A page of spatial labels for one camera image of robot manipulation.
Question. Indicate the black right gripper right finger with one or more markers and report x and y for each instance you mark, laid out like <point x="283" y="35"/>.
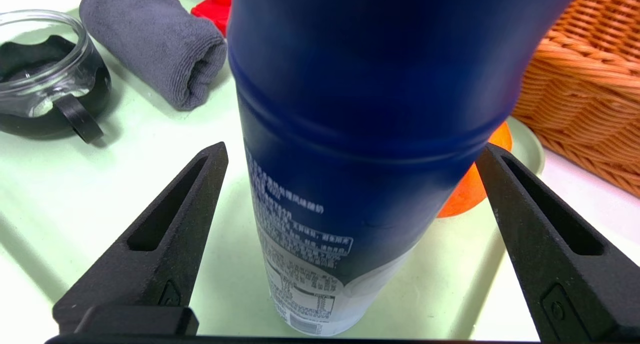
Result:
<point x="550" y="254"/>

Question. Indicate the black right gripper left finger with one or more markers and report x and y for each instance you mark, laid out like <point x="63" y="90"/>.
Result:
<point x="165" y="234"/>

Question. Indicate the orange fruit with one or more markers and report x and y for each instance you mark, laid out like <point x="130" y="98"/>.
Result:
<point x="467" y="194"/>

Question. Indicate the glass cup with black holder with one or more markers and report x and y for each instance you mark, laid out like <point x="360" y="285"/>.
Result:
<point x="30" y="119"/>

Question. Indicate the blue and white bottle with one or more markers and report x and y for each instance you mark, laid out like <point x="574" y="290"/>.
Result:
<point x="370" y="84"/>

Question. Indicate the orange wicker basket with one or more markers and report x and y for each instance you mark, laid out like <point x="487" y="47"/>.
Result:
<point x="585" y="99"/>

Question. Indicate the light green plastic tray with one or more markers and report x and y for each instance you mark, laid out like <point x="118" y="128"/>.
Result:
<point x="75" y="194"/>

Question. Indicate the grey rolled towel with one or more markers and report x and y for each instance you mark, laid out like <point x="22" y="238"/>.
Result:
<point x="150" y="39"/>

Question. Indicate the red rubber duck toy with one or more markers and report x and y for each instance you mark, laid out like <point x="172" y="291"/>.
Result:
<point x="215" y="9"/>

